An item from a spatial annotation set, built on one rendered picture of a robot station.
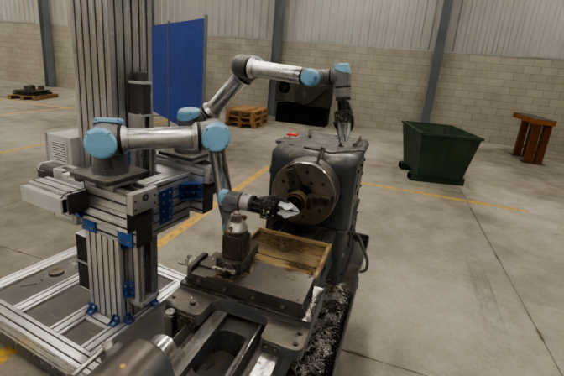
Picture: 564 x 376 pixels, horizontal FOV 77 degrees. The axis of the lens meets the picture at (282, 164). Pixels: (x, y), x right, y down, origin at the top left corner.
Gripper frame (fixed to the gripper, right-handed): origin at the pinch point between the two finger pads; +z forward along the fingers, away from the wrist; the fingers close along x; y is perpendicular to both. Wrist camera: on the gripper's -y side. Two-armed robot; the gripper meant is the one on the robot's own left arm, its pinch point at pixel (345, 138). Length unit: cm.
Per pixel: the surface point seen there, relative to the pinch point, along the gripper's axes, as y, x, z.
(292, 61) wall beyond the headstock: -965, -327, -102
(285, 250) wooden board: 38, -21, 43
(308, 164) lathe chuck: 17.8, -14.3, 8.7
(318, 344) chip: 50, -5, 77
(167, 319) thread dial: 93, -41, 41
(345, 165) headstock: 2.0, -0.1, 13.2
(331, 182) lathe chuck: 17.6, -3.8, 17.3
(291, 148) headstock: -0.7, -28.2, 5.0
